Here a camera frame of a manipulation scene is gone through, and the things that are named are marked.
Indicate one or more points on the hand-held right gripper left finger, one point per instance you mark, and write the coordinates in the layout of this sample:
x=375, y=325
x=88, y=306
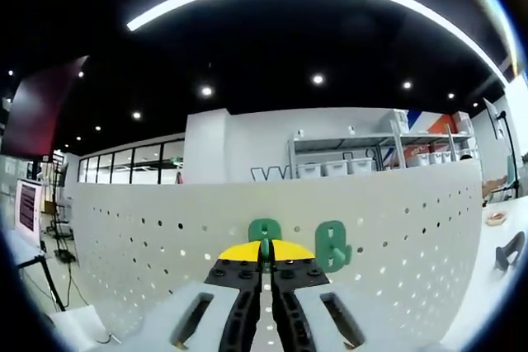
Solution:
x=214, y=311

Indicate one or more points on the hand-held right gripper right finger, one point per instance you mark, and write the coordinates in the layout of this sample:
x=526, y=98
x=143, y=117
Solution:
x=313, y=311

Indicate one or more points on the green hook assembly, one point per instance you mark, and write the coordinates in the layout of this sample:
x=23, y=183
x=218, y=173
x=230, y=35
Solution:
x=330, y=240
x=264, y=228

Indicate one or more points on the white perforated mounting plate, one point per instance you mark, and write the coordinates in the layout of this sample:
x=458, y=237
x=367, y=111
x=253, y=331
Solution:
x=123, y=189

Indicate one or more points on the metal shelf with bins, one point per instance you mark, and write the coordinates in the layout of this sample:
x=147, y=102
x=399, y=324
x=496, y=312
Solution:
x=334, y=167

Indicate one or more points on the white side desk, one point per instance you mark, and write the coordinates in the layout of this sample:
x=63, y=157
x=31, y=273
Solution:
x=24, y=251

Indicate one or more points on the black curved device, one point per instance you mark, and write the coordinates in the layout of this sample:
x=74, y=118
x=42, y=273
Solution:
x=505, y=255

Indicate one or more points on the small tan tray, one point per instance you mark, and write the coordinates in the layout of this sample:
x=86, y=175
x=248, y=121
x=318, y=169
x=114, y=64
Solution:
x=495, y=219

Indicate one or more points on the pink lit computer monitor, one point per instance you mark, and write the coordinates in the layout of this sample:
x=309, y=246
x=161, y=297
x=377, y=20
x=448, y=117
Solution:
x=28, y=207

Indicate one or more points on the round ceiling spotlights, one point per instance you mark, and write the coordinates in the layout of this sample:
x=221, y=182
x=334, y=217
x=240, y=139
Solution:
x=317, y=78

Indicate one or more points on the dark red ceiling panel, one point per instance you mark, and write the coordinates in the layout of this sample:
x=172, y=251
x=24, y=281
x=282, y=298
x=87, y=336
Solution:
x=41, y=109

